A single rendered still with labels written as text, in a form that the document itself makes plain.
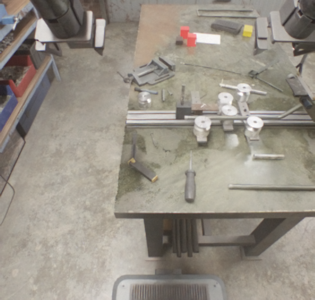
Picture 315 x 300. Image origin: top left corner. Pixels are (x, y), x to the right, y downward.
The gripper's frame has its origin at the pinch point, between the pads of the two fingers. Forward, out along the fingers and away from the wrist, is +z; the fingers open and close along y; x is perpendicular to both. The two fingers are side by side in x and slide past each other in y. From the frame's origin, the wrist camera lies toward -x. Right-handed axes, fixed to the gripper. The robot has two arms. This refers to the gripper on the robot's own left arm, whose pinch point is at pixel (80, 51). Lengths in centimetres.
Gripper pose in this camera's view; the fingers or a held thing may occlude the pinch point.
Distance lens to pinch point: 59.7
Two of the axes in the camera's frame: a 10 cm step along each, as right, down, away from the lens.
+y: -10.0, 0.0, 0.1
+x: 0.0, 9.8, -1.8
